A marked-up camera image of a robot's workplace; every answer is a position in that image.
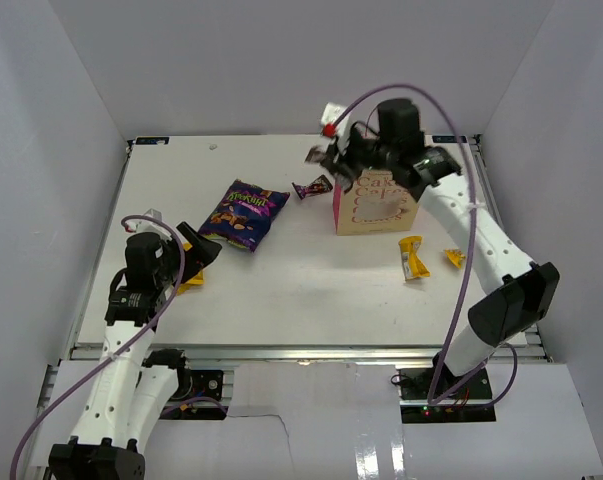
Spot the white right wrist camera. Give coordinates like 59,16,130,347
320,102,353,140

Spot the yellow m&m packet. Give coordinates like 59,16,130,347
177,242,205,295
444,249,466,269

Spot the small brown candy packet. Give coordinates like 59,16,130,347
292,174,333,200

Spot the yellow M&M packet left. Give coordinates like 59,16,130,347
177,242,205,295

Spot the brown chocolate bar wrapper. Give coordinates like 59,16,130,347
305,145,332,175

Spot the yellow M&M packet right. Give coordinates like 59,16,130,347
444,249,466,269

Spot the blue label corner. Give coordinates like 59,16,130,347
431,135,467,144
134,136,170,145

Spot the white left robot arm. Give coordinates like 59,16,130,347
48,215,221,479

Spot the purple snack bag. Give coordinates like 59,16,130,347
198,179,290,253

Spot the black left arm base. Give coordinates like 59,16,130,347
161,369,226,421

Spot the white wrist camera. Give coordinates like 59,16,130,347
123,208,163,235
320,102,353,140

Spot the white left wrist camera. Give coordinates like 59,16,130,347
123,208,163,235

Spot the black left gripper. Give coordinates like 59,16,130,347
154,221,221,287

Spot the blue label left corner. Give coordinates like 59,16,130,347
134,136,170,145

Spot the yellow snack packet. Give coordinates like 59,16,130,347
398,236,430,281

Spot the paper bag with pink handles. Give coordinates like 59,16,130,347
332,170,418,236

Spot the blue label right corner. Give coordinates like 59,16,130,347
431,135,467,144

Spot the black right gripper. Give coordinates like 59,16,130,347
320,128,397,182

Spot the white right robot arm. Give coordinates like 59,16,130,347
306,98,560,399

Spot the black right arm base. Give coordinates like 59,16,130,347
389,367,497,424

